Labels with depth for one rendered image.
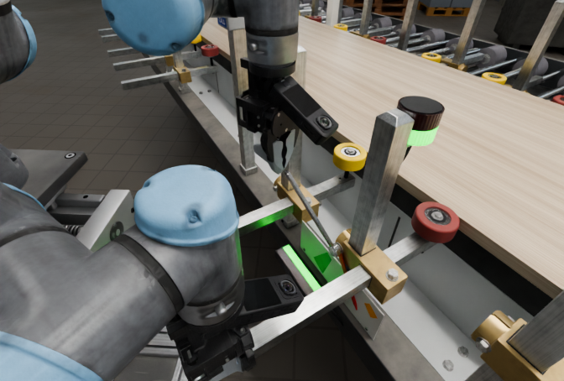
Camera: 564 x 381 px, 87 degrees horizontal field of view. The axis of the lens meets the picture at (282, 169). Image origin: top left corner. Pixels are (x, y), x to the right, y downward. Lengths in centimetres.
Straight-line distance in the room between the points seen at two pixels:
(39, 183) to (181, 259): 37
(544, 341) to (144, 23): 48
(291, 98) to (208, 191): 26
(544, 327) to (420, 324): 45
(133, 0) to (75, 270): 21
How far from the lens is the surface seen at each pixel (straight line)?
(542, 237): 72
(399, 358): 70
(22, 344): 23
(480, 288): 76
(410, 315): 84
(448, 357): 83
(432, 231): 62
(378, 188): 47
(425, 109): 45
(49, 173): 59
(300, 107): 45
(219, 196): 23
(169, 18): 29
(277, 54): 44
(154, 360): 126
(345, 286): 55
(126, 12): 30
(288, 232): 82
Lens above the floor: 133
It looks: 38 degrees down
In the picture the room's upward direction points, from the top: straight up
